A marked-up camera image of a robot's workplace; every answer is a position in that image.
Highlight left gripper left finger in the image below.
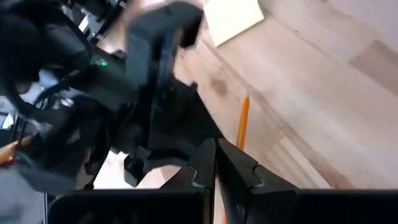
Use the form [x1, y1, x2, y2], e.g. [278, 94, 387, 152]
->
[159, 138, 217, 224]

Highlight orange pencil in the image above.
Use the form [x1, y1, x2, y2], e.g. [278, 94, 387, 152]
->
[221, 91, 251, 224]

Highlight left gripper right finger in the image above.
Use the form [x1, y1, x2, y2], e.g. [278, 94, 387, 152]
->
[217, 138, 299, 224]

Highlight yellow sticky note pad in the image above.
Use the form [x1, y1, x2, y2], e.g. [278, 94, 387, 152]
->
[203, 0, 266, 48]

